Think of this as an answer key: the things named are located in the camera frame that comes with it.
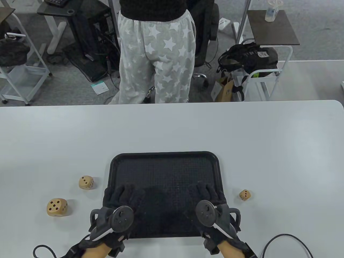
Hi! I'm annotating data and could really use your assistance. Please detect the black smooth cable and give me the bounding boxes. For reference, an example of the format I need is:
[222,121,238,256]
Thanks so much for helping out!
[262,234,314,258]

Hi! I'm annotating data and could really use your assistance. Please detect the black fabric bag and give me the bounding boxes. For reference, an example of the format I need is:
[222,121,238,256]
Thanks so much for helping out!
[0,38,30,67]

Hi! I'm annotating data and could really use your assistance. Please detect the person's right forearm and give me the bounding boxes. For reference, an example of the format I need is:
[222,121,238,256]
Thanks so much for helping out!
[217,241,243,258]

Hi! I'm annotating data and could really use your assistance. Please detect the black backpack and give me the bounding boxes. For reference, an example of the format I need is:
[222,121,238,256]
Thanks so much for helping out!
[217,42,278,79]

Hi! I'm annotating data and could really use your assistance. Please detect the black desk with white legs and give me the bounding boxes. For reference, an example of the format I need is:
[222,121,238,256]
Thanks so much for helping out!
[37,0,81,55]

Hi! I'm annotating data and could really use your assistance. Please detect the brown paper bag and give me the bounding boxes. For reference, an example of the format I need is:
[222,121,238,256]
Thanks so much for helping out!
[211,73,235,102]

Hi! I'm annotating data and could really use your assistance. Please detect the black round tracker controller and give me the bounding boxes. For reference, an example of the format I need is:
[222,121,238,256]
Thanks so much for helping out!
[195,200,241,239]
[89,206,134,242]

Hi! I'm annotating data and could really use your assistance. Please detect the clear plastic bottle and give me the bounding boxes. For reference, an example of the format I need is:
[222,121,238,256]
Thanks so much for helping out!
[265,0,284,22]

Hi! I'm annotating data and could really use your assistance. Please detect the black plastic tray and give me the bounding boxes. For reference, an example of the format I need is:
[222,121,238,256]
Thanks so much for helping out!
[107,151,228,239]

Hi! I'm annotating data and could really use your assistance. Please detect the white cart with brown top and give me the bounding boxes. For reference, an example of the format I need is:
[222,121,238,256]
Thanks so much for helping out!
[0,7,53,105]
[233,10,300,102]

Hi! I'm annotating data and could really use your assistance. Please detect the black computer tower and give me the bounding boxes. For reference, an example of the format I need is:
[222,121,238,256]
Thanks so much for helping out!
[70,4,120,71]

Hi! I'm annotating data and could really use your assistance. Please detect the black mesh office chair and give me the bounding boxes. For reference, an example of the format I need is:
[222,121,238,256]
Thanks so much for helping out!
[144,0,219,104]

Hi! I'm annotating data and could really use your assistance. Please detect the person's right hand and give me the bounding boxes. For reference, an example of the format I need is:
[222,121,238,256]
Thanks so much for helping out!
[185,183,242,246]

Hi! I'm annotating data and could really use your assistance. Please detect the large wooden dice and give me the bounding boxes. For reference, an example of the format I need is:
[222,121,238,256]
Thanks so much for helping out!
[46,198,68,217]

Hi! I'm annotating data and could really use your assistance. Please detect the white flat box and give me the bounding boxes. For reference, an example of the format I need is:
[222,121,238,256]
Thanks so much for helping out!
[218,17,232,30]

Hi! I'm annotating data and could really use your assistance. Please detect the black wrist strap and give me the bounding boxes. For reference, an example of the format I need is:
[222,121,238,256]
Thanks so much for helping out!
[64,241,89,258]
[236,241,258,258]

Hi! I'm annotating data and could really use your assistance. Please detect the white desk leg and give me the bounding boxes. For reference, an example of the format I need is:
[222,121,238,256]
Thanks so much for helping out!
[108,0,120,39]
[232,0,252,45]

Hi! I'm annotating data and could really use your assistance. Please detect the black braided cable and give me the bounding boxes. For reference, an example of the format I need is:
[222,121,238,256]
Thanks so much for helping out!
[33,236,91,258]

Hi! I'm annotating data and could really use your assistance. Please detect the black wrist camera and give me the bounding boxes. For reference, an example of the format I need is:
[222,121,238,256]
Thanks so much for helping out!
[203,234,220,255]
[109,237,126,256]

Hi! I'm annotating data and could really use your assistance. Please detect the person's left hand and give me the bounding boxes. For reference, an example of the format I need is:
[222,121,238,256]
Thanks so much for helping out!
[90,184,147,247]

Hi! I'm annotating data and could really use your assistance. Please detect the tangle of black floor cables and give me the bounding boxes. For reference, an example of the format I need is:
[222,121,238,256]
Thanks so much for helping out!
[94,26,121,90]

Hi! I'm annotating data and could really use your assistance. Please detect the person's left forearm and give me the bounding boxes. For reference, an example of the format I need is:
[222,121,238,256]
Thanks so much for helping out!
[83,242,112,258]

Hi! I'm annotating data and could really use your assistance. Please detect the black floor board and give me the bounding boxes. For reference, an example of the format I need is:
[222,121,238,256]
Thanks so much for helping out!
[62,43,109,82]

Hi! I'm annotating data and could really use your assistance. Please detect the teal and white booklet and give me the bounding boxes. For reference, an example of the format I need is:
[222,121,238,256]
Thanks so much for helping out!
[91,81,109,94]

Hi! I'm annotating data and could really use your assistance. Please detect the medium wooden dice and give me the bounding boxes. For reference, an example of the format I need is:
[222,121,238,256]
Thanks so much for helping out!
[78,176,94,190]

